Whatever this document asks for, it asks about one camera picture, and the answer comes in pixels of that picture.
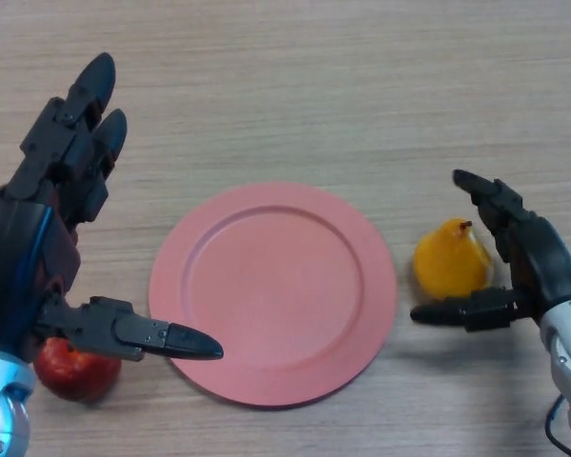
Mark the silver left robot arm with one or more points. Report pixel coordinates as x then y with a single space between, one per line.
5 404

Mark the red apple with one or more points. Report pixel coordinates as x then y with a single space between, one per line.
78 376

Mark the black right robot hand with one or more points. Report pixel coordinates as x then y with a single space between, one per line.
547 257

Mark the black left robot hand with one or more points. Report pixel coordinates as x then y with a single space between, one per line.
33 257

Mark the pink round plate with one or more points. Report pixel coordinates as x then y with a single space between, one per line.
273 297

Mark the yellow pear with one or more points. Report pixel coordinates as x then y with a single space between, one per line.
449 264

